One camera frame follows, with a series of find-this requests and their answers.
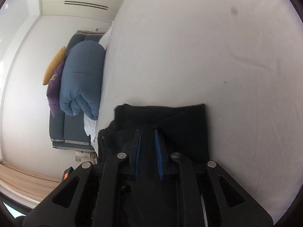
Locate bedside wall socket plate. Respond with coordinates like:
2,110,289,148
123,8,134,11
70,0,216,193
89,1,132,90
75,151,92,163

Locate blue rolled duvet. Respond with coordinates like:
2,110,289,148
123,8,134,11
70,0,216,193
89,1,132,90
59,40,106,121

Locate black pants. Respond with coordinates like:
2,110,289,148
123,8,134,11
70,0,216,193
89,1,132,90
98,103,211,227

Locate grey padded headboard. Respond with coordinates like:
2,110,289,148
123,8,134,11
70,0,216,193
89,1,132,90
49,30,106,152

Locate white pillow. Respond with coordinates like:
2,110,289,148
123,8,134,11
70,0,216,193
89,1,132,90
98,21,114,51

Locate purple pillow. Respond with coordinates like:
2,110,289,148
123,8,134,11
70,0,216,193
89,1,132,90
46,61,65,118

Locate black orange device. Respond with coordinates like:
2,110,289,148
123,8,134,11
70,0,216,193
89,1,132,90
62,167,74,183

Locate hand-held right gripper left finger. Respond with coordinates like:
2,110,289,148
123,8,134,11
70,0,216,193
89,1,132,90
22,130,142,227

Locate white crumpled cloth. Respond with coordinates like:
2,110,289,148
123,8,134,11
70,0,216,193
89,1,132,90
84,112,99,144

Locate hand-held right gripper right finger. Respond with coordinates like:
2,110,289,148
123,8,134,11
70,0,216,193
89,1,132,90
155,130,274,227

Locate yellow pillow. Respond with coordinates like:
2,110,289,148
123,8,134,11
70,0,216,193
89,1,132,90
43,46,67,86

